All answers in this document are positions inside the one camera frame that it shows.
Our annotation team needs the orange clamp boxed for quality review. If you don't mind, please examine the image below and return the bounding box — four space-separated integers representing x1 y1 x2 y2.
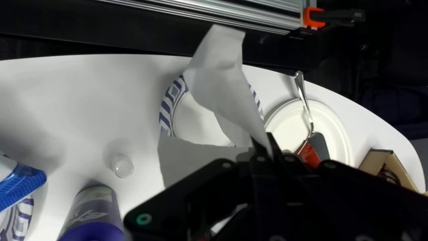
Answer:
301 5 329 31

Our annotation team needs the metal serving spoon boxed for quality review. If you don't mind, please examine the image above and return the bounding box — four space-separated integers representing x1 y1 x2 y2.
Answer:
293 70 332 163

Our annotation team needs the small blue labelled bottle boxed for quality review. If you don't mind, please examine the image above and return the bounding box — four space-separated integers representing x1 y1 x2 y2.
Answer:
58 153 135 241

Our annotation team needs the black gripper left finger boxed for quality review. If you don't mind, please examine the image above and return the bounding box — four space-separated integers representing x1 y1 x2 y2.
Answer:
250 136 269 189

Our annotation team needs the aluminium robot stand frame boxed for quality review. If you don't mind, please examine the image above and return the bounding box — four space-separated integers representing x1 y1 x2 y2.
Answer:
98 0 316 36

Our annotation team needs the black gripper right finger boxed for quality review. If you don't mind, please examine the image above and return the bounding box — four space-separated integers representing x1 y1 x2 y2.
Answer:
265 131 289 179

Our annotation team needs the blue pretzel snack bag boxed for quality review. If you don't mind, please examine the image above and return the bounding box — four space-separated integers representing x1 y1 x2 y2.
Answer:
0 153 48 211

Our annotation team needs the open cardboard box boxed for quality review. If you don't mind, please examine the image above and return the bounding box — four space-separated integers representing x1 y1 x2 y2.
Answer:
357 147 426 194

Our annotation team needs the plain white plate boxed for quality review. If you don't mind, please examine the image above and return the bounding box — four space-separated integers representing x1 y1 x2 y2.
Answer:
262 98 355 167

